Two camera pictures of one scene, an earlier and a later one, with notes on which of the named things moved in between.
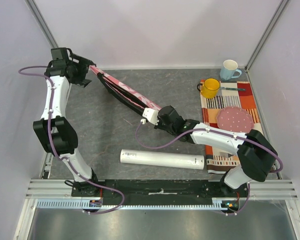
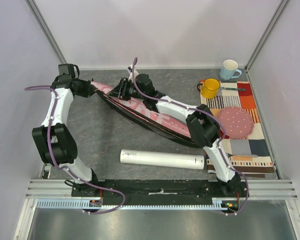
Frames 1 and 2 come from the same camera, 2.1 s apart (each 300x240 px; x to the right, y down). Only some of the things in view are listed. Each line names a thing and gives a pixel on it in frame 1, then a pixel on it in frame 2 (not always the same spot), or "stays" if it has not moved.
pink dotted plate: [235, 119] stays
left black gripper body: [79, 72] -> [85, 88]
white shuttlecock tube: [162, 159] stays
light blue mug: [229, 66] stays
